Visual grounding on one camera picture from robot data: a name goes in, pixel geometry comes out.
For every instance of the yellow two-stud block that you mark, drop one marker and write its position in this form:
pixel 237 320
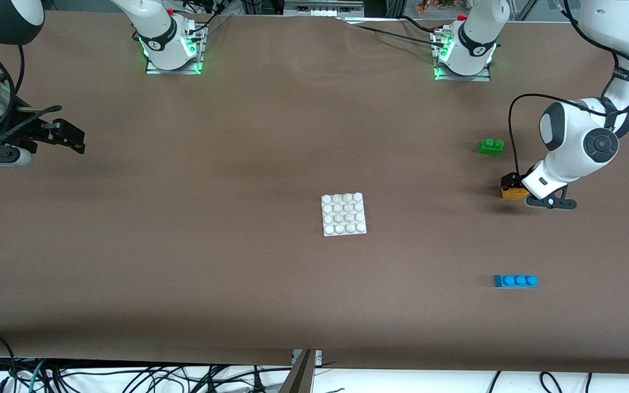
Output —
pixel 511 194

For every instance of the metal table edge bracket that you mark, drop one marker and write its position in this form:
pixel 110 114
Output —
pixel 303 376

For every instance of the blue three-stud block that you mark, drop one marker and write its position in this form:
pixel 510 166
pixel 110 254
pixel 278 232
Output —
pixel 515 281

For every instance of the white studded base plate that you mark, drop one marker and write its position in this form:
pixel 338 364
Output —
pixel 344 214

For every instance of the grey power strip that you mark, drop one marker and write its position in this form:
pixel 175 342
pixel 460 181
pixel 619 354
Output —
pixel 320 8

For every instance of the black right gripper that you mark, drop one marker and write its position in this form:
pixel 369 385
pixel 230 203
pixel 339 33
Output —
pixel 29 132

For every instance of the green two-stud block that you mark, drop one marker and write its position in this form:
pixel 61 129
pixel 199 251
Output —
pixel 490 147

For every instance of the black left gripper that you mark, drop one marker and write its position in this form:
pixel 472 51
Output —
pixel 510 180

